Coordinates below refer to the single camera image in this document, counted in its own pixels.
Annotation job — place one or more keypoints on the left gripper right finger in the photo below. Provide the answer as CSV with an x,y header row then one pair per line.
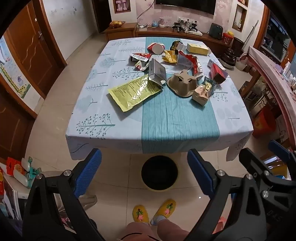
x,y
203,171

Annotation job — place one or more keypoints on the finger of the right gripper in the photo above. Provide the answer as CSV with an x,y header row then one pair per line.
x,y
255,167
287,156

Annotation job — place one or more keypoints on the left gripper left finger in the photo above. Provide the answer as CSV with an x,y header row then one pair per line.
x,y
84,172

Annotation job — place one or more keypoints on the pink beige small carton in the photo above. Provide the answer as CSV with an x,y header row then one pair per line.
x,y
201,94

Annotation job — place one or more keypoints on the yellow-green foil pouch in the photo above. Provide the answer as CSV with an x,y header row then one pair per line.
x,y
134,92

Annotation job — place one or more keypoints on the brown pulp cup tray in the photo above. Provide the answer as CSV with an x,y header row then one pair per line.
x,y
182,84

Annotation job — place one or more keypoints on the red rectangular box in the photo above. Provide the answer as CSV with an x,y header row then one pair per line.
x,y
217,74

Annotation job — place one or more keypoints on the white purple product box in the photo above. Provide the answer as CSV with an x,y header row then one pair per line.
x,y
211,62

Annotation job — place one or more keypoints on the silver carton box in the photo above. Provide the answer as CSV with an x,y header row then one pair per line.
x,y
157,72

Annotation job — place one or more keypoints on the red white torn bag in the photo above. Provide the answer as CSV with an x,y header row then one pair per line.
x,y
190,61

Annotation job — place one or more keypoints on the yellow rectangular box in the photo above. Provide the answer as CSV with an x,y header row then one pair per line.
x,y
200,49

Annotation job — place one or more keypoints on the red snack wrapper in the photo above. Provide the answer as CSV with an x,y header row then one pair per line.
x,y
140,57

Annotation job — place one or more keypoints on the dark green milk carton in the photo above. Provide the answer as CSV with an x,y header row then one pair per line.
x,y
209,85

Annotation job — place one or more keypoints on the round black trash bin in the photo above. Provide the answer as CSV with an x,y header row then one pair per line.
x,y
159,173

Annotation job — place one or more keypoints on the wooden side table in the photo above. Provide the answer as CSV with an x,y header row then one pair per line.
x,y
280,88

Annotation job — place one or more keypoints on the left yellow slipper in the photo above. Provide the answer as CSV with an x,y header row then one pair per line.
x,y
140,214

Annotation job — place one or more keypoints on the dark ceramic pot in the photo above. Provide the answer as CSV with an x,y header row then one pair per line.
x,y
228,59

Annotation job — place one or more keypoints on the tree-print tablecloth with teal stripe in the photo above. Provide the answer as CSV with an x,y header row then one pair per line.
x,y
163,123

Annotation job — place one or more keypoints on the red plastic basket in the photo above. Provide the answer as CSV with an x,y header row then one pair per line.
x,y
227,38

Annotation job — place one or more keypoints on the gold crumpled snack bag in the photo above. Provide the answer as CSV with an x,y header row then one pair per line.
x,y
169,56

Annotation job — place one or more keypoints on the green white small wrapper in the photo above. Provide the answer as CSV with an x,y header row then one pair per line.
x,y
141,65

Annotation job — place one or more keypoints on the black toaster appliance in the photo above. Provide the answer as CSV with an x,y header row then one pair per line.
x,y
216,31

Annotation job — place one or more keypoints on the dark crumpled wrapper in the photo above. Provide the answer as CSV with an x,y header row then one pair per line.
x,y
178,45

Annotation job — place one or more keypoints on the red paper cup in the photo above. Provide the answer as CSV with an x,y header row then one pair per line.
x,y
156,48

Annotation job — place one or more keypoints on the brown wooden door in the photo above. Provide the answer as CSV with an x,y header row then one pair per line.
x,y
32,44

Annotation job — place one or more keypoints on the wooden tv cabinet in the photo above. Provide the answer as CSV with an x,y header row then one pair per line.
x,y
129,30

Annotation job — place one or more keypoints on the fruit bowl on cabinet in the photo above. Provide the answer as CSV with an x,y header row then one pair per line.
x,y
116,24

